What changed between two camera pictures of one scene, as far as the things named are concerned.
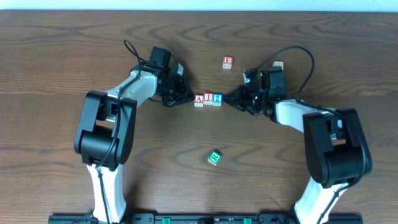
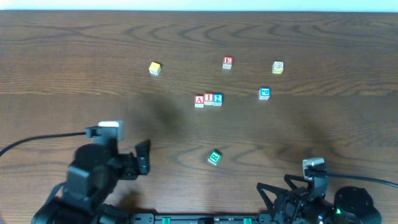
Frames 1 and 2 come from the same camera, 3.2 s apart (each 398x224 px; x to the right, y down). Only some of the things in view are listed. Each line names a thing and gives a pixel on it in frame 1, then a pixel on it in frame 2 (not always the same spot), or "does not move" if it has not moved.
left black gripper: (180, 88) → (131, 165)
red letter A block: (198, 100) does not move
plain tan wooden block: (278, 63) does not move
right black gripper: (246, 100) → (292, 196)
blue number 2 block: (217, 99) does not move
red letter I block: (208, 98) does not move
